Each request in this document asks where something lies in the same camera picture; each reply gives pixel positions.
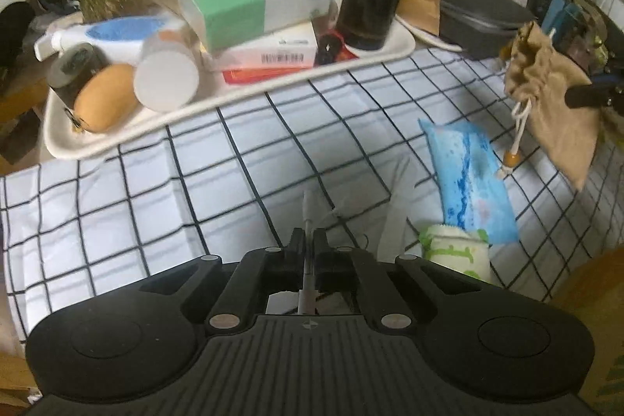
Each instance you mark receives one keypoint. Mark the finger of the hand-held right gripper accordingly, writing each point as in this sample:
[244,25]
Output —
[590,97]

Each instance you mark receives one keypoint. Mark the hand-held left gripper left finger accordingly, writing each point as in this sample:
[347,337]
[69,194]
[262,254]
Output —
[297,252]

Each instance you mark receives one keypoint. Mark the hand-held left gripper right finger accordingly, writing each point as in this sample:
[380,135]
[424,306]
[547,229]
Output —
[319,252]

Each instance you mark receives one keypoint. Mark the brown cardboard box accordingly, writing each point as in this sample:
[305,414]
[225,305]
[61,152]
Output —
[594,323]

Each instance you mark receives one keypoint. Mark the green white patterned packet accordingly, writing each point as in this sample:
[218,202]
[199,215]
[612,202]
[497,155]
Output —
[453,250]

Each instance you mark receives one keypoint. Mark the grey hard case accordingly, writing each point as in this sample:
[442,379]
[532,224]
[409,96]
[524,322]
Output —
[482,16]

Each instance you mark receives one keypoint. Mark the blue wet wipe packet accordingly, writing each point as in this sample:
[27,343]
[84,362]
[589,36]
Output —
[468,182]

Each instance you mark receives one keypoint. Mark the black white checked tablecloth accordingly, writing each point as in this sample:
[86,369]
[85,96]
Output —
[146,201]

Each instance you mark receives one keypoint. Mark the red flat packet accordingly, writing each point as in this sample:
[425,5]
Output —
[253,76]

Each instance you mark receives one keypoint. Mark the white flat carton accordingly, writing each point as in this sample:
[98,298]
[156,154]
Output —
[273,50]

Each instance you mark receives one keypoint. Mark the small black object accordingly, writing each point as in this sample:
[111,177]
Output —
[329,45]

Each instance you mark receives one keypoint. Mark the white jar orange label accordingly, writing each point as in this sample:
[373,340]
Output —
[165,79]

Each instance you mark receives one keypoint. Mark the orange egg-shaped pouch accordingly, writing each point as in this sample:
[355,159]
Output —
[105,97]

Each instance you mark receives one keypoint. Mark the cream plastic tray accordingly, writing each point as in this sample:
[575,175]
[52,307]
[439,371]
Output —
[63,138]

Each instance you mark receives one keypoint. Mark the white blue spray bottle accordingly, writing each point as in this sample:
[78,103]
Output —
[117,33]

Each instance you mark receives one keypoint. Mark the dark cylindrical container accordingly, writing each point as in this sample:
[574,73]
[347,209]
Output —
[73,65]

